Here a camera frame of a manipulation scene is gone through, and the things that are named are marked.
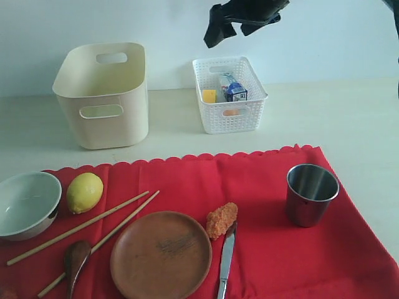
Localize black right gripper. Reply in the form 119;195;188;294
203;0;290;49

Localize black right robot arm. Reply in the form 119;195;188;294
204;1;398;82

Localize silver table knife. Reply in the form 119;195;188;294
217;221;237;299

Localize wooden chopstick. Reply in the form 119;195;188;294
37;190;160;298
6;191;149;266

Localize stainless steel cup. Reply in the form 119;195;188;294
286;163;340;228

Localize brown wooden plate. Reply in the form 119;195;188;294
110;211;212;298

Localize upper wooden chopstick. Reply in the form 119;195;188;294
6;191;149;266

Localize orange cheese block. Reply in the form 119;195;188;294
202;89;217;103

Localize blue white milk carton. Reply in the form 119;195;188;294
218;72;248;102

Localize brown egg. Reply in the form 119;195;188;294
223;109;240;116

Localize white perforated plastic basket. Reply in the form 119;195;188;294
192;56;268;134

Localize lower wooden chopstick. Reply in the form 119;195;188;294
37;190;160;298

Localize pale green bowl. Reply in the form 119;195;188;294
1;171;62;241

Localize yellow lemon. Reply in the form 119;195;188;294
66;173;103;214

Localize brown wooden spoon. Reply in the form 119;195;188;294
64;240;91;299

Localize cream plastic bin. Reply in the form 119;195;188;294
52;42;149;150

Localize orange fried food piece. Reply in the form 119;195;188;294
206;202;238;240

